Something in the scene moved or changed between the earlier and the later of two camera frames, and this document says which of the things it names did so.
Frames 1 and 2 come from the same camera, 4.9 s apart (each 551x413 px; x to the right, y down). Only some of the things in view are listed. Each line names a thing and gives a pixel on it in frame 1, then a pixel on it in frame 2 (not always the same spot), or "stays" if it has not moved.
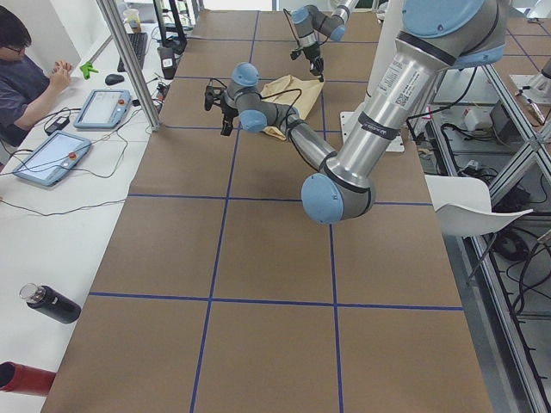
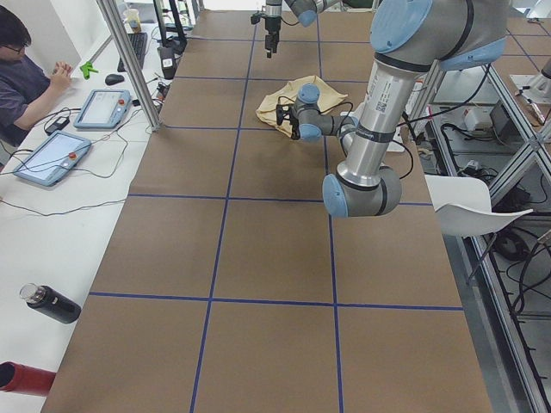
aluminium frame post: (132, 60) stays
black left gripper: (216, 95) -> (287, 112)
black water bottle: (51, 302) stays
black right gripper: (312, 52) -> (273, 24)
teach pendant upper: (104, 108) stays
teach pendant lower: (51, 163) stays
